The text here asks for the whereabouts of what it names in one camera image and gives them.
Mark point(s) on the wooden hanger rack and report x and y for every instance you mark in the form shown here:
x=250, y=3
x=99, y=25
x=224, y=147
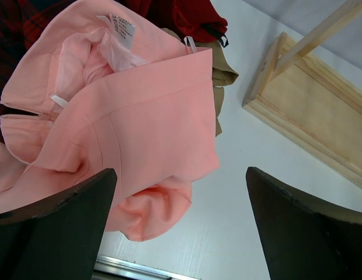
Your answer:
x=307, y=101

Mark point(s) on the red plaid garment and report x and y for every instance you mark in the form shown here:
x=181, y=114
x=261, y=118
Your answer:
x=21, y=24

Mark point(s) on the tan garment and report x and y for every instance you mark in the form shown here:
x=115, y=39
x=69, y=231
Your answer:
x=222, y=75

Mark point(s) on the pink skirt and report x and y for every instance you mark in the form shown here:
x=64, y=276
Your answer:
x=102, y=87

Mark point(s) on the aluminium table rail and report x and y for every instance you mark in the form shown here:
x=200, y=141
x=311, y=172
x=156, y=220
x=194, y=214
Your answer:
x=112, y=268

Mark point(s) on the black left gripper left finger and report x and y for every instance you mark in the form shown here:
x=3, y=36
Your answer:
x=57, y=237

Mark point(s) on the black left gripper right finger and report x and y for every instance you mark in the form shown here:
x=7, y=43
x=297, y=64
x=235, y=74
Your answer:
x=303, y=236

